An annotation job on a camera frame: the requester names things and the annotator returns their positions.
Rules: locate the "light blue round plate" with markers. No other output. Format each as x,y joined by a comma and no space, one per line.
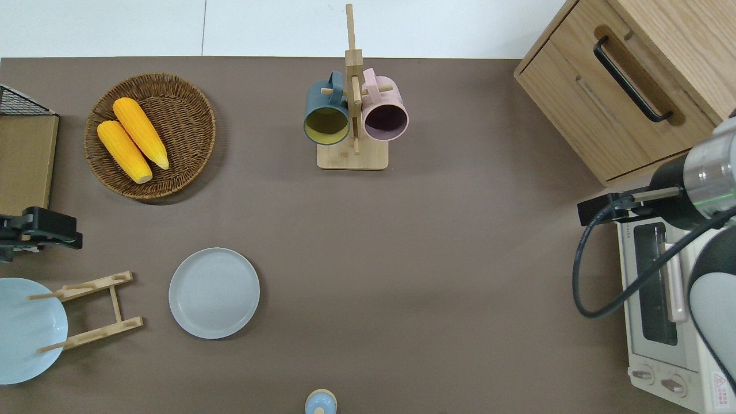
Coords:
23,339

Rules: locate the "light wooden cabinet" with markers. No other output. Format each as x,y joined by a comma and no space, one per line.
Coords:
575,98

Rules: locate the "pink mug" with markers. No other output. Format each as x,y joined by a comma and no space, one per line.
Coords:
391,95

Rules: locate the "gray round plate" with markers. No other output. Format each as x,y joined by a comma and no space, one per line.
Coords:
214,293

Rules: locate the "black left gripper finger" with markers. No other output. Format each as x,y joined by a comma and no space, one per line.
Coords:
52,224
10,238

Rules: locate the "dark blue mug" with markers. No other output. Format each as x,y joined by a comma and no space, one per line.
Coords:
316,95

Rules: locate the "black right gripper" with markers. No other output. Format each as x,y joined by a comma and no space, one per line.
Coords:
673,190

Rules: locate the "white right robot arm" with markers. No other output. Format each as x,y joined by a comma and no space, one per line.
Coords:
716,310

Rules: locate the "wooden plate rack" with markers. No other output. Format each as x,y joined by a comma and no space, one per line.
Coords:
103,282

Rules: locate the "yellow corn cob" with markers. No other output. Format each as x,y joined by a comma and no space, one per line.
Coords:
123,150
141,132

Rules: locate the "brown wicker basket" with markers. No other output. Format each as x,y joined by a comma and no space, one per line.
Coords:
184,115

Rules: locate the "small blue bell button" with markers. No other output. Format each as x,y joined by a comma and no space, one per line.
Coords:
320,402

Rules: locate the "white toaster oven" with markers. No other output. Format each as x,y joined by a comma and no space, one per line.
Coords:
655,322

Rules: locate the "wooden mug tree stand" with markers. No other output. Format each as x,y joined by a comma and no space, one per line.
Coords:
352,158

